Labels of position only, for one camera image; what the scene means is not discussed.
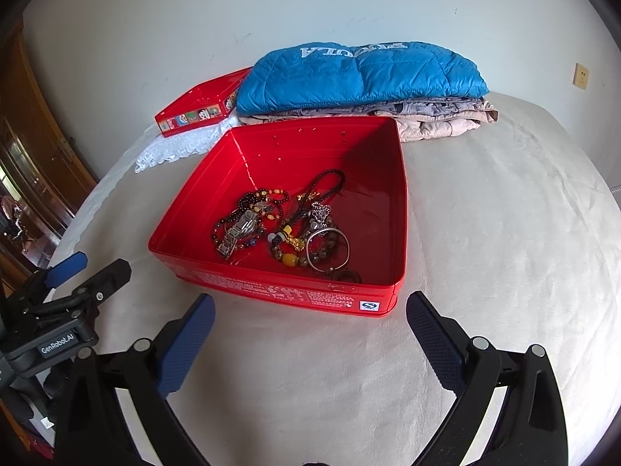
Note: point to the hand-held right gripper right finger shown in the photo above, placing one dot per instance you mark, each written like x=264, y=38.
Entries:
x=436, y=344

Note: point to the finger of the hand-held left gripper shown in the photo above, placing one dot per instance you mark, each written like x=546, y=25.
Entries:
x=68, y=267
x=104, y=284

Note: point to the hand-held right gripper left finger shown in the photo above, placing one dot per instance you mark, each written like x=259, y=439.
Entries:
x=187, y=344

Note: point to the red tin box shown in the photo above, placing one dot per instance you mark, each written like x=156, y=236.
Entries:
x=368, y=233

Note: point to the metal link watch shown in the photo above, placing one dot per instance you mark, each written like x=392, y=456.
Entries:
x=242, y=225

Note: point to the metal bangle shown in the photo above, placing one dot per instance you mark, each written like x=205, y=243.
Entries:
x=347, y=247

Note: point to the wooden cabinet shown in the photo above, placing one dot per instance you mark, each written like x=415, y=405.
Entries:
x=34, y=155

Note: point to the white lace cloth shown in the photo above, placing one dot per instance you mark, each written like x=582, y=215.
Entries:
x=179, y=148

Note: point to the red tin lid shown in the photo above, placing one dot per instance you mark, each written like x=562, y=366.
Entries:
x=199, y=107

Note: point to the beige printed folded garment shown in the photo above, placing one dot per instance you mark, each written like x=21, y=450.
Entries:
x=436, y=121

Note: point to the blue quilted jacket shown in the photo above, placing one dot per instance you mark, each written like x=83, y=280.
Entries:
x=359, y=77

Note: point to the beige wall socket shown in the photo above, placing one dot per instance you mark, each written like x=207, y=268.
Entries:
x=580, y=75

